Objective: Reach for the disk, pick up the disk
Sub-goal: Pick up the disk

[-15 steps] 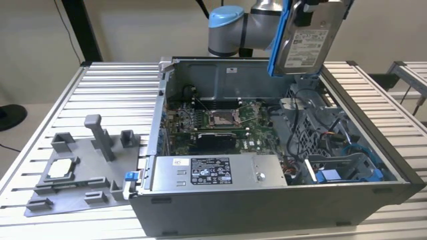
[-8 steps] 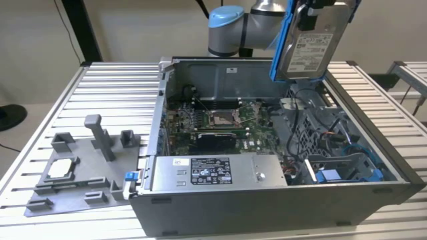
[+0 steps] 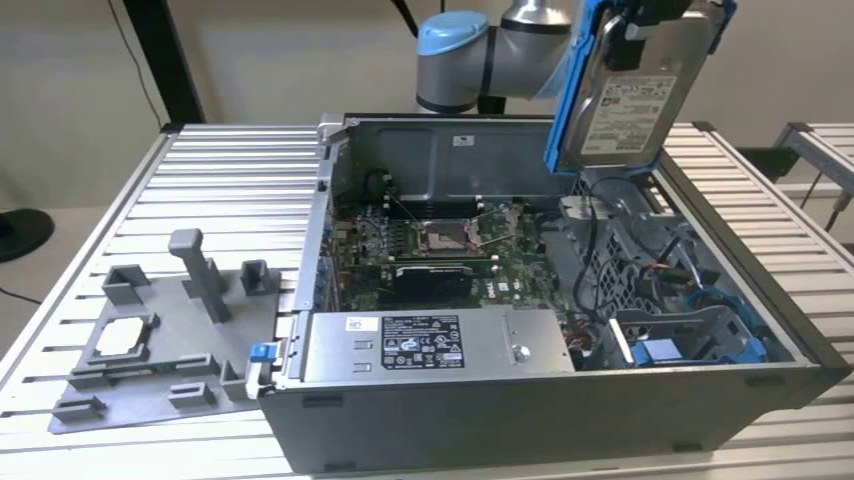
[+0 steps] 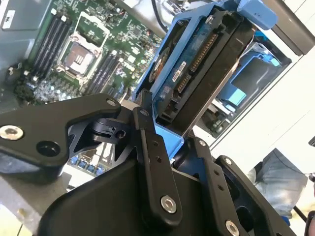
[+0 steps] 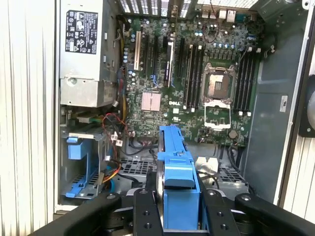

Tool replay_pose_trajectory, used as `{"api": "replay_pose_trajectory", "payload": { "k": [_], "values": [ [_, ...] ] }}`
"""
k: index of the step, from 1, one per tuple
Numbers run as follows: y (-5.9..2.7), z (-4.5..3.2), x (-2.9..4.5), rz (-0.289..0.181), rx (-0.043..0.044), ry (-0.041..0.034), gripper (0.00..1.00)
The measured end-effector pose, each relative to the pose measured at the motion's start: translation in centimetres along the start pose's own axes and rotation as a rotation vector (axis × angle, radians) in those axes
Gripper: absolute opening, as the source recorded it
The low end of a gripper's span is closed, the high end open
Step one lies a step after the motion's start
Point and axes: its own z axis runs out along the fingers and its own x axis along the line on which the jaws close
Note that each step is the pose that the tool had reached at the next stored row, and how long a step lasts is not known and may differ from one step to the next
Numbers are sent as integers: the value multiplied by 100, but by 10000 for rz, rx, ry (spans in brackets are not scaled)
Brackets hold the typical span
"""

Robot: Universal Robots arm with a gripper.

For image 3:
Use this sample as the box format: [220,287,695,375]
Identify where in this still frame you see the black open PC case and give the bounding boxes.
[256,112,854,474]

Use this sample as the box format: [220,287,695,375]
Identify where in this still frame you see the black wire connector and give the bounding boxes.
[643,267,694,292]

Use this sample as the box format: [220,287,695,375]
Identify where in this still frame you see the silver CPU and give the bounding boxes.
[92,317,149,358]

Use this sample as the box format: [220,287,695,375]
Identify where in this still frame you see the black box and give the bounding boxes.
[736,147,801,184]

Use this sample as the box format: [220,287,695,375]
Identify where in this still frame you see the metal socket cover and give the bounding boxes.
[476,204,530,246]

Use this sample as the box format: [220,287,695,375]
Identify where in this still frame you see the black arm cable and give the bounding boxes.
[390,0,423,37]

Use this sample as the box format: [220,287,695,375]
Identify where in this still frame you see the hard disk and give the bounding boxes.
[544,0,740,176]

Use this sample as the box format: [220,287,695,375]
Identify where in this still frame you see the grey disk bay cage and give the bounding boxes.
[538,167,799,372]

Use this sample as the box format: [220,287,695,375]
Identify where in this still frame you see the black round floor base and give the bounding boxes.
[0,207,56,263]

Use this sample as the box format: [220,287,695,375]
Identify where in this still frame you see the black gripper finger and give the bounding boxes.
[604,12,647,71]

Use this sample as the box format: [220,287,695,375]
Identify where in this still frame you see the black upright post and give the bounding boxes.
[123,0,208,125]

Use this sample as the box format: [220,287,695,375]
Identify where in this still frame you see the blue wire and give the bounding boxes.
[686,282,748,324]

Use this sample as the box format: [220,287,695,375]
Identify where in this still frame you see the metal slat side table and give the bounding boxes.
[775,121,854,201]

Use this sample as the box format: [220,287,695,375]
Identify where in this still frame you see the blue disk carrier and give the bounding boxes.
[630,339,766,367]

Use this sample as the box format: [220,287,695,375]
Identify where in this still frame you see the green motherboard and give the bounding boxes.
[329,199,568,314]

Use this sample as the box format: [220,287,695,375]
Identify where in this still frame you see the black wire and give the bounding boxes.
[574,177,636,314]

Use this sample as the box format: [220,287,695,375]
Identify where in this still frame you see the grey parts rack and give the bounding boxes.
[49,227,285,435]

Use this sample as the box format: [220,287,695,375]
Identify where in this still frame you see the dark hanging tool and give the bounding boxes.
[825,193,847,232]

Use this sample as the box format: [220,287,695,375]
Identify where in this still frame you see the CPU socket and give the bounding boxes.
[414,218,479,253]

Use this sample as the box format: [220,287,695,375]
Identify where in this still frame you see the black RAM slots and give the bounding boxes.
[390,196,486,220]

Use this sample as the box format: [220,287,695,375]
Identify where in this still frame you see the black graphics card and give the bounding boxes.
[379,264,478,308]

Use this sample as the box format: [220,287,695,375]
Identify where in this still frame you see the silver power supply unit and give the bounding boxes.
[297,308,576,380]

